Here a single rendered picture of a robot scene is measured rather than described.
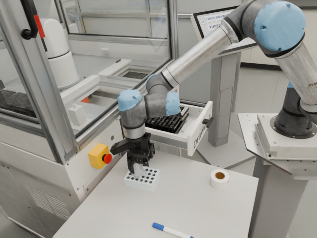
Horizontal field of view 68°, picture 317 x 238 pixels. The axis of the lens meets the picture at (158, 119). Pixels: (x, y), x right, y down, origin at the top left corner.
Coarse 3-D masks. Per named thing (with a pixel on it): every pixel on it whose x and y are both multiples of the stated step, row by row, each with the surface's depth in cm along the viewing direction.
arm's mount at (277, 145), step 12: (264, 120) 111; (264, 132) 105; (276, 132) 103; (312, 132) 101; (264, 144) 105; (276, 144) 97; (288, 144) 96; (300, 144) 95; (312, 144) 95; (276, 156) 99; (288, 156) 98; (300, 156) 97; (312, 156) 97
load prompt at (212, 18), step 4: (224, 12) 161; (228, 12) 162; (204, 16) 156; (208, 16) 157; (212, 16) 158; (216, 16) 158; (220, 16) 159; (224, 16) 160; (208, 20) 156; (212, 20) 157; (216, 20) 158
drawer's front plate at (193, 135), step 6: (210, 102) 110; (204, 108) 107; (210, 108) 111; (204, 114) 103; (210, 114) 113; (198, 120) 99; (198, 126) 97; (192, 132) 92; (198, 132) 99; (204, 132) 109; (192, 138) 93; (198, 138) 101; (192, 144) 95; (192, 150) 96
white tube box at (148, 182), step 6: (144, 168) 96; (150, 168) 96; (126, 174) 94; (150, 174) 94; (156, 174) 93; (126, 180) 92; (132, 180) 91; (138, 180) 91; (144, 180) 91; (150, 180) 91; (156, 180) 92; (132, 186) 93; (138, 186) 92; (144, 186) 90; (150, 186) 89
